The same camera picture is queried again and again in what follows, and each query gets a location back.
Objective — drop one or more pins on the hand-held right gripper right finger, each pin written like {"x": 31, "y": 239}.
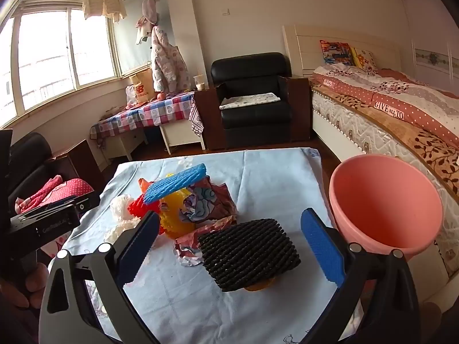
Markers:
{"x": 322, "y": 251}

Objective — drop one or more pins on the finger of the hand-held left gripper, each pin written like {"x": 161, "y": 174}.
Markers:
{"x": 88, "y": 206}

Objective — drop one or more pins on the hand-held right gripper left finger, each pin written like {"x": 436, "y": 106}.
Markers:
{"x": 138, "y": 254}

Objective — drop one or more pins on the yellow foam net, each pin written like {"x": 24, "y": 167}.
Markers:
{"x": 175, "y": 218}

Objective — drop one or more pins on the black foam net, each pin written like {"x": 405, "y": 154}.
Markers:
{"x": 247, "y": 254}

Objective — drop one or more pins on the pink plastic basin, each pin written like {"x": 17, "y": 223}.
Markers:
{"x": 380, "y": 200}

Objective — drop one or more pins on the person's left hand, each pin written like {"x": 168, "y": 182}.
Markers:
{"x": 34, "y": 279}

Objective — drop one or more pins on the red polka-dot cloth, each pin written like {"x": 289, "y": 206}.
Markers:
{"x": 68, "y": 188}

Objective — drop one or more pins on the white foam net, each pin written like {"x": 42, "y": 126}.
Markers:
{"x": 120, "y": 211}

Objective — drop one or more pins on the dark brown wooden cabinet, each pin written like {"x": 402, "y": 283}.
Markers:
{"x": 79, "y": 161}

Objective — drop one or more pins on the crumpled red wrapper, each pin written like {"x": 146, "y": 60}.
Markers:
{"x": 186, "y": 251}

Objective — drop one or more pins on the orange plastic bag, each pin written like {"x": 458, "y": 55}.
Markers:
{"x": 145, "y": 185}

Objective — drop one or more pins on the black leather chair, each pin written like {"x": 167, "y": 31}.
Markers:
{"x": 28, "y": 154}

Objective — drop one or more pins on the white drawer unit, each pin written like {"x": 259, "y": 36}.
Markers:
{"x": 125, "y": 143}

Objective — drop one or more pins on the blue foam net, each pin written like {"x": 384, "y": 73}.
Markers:
{"x": 172, "y": 186}

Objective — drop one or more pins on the light blue tablecloth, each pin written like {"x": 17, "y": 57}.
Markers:
{"x": 272, "y": 186}

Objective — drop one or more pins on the white desk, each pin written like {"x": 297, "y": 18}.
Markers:
{"x": 179, "y": 132}

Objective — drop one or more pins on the clear pink plastic bag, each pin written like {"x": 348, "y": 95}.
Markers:
{"x": 131, "y": 96}

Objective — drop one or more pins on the checkered tablecloth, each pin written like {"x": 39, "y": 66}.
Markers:
{"x": 157, "y": 109}

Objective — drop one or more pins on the white quilted mattress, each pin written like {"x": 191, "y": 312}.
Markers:
{"x": 358, "y": 129}

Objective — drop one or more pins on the red apple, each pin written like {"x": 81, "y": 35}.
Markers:
{"x": 160, "y": 96}

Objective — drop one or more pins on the brown paper bag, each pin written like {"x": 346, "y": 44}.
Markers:
{"x": 143, "y": 86}

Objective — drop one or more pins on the red patterned cloth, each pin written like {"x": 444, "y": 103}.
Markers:
{"x": 196, "y": 118}

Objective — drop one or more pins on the brown wooden side cabinet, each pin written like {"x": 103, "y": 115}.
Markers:
{"x": 211, "y": 129}
{"x": 297, "y": 107}

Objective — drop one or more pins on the brown leaf-print blanket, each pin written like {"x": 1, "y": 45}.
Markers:
{"x": 430, "y": 147}

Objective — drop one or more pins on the window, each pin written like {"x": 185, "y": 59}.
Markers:
{"x": 46, "y": 50}

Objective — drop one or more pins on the floral padded jacket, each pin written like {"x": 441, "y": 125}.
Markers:
{"x": 166, "y": 61}

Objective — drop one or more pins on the plastic drink cup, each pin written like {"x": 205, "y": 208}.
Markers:
{"x": 199, "y": 83}

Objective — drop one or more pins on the floral seat cushion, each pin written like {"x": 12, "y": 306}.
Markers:
{"x": 251, "y": 100}

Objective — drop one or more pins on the grey roller blind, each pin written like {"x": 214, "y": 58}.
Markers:
{"x": 131, "y": 36}

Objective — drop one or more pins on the floral patchwork quilt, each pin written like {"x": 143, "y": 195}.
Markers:
{"x": 394, "y": 89}

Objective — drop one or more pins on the yellow floral pillow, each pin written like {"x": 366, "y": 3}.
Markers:
{"x": 364, "y": 59}

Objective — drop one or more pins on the black leather armchair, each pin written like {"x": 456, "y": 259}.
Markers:
{"x": 247, "y": 68}

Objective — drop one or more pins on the colourful printed pillow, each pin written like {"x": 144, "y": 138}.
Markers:
{"x": 335, "y": 53}

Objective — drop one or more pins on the cream knitted sweater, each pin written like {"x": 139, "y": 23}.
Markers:
{"x": 104, "y": 1}

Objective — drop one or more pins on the pink hanging garment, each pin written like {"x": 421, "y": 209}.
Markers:
{"x": 149, "y": 7}

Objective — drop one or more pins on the bed with patterned bedding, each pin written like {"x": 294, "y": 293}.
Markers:
{"x": 304, "y": 43}

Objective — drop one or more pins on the white sliding-door wardrobe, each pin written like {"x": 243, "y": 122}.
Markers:
{"x": 426, "y": 25}

